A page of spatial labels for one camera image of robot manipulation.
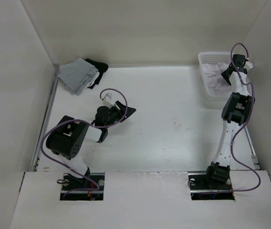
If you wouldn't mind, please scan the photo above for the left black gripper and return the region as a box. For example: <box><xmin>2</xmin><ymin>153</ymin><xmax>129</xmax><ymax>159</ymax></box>
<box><xmin>104</xmin><ymin>101</ymin><xmax>136</xmax><ymax>129</ymax></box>

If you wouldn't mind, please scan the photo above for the white tank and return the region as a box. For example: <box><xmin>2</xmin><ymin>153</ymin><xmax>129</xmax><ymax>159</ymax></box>
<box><xmin>88</xmin><ymin>72</ymin><xmax>100</xmax><ymax>87</ymax></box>
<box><xmin>202</xmin><ymin>62</ymin><xmax>232</xmax><ymax>96</ymax></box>

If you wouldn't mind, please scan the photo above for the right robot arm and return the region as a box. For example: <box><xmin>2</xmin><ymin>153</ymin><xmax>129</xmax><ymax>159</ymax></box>
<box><xmin>203</xmin><ymin>54</ymin><xmax>254</xmax><ymax>189</ymax></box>

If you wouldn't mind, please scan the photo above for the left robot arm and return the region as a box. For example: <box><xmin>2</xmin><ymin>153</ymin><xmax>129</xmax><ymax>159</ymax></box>
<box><xmin>46</xmin><ymin>101</ymin><xmax>137</xmax><ymax>190</ymax></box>

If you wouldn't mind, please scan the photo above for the folded white tank top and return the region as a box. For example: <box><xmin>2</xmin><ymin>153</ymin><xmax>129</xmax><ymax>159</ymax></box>
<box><xmin>88</xmin><ymin>72</ymin><xmax>100</xmax><ymax>87</ymax></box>

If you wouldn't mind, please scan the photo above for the folded black tank top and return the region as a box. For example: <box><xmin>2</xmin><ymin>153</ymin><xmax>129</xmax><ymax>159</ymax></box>
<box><xmin>85</xmin><ymin>58</ymin><xmax>109</xmax><ymax>89</ymax></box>

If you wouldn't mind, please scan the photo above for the folded grey tank top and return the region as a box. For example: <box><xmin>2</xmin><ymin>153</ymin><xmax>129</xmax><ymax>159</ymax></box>
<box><xmin>58</xmin><ymin>58</ymin><xmax>98</xmax><ymax>95</ymax></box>

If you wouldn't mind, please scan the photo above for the white plastic basket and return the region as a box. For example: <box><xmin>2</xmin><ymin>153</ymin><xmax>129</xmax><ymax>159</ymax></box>
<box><xmin>198</xmin><ymin>52</ymin><xmax>232</xmax><ymax>102</ymax></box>

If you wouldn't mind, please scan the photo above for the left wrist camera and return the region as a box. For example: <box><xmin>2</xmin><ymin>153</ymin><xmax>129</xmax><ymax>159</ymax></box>
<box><xmin>102</xmin><ymin>93</ymin><xmax>114</xmax><ymax>108</ymax></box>

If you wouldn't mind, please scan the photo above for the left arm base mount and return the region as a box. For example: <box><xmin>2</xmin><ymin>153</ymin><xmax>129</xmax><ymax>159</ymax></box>
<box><xmin>57</xmin><ymin>173</ymin><xmax>105</xmax><ymax>201</ymax></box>

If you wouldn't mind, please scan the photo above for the right metal table rail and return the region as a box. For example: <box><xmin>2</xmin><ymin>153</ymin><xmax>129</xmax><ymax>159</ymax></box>
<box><xmin>244</xmin><ymin>127</ymin><xmax>261</xmax><ymax>170</ymax></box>

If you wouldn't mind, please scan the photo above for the metal table rail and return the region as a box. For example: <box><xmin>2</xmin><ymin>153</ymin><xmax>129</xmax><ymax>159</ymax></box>
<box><xmin>30</xmin><ymin>63</ymin><xmax>59</xmax><ymax>172</ymax></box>
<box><xmin>244</xmin><ymin>127</ymin><xmax>261</xmax><ymax>170</ymax></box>

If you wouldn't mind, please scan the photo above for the left metal table rail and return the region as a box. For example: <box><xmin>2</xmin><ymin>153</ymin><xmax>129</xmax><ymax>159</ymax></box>
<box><xmin>30</xmin><ymin>63</ymin><xmax>59</xmax><ymax>172</ymax></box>

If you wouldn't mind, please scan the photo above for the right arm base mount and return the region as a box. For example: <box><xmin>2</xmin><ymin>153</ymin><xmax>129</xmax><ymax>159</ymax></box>
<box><xmin>188</xmin><ymin>172</ymin><xmax>235</xmax><ymax>200</ymax></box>

